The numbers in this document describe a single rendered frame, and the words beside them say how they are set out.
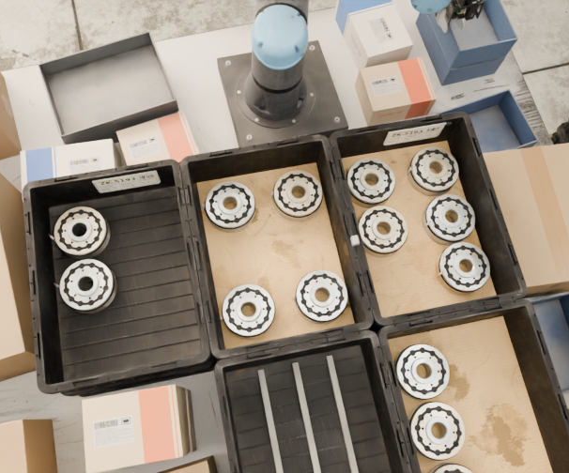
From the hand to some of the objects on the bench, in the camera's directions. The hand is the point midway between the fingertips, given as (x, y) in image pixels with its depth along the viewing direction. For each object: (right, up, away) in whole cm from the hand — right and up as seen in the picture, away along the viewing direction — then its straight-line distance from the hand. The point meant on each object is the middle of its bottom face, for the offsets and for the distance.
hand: (443, 20), depth 137 cm
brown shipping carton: (-93, -105, -24) cm, 143 cm away
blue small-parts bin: (+20, -76, -9) cm, 79 cm away
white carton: (-86, -40, -3) cm, 94 cm away
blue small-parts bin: (+10, -28, +6) cm, 30 cm away
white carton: (-16, 0, +13) cm, 21 cm away
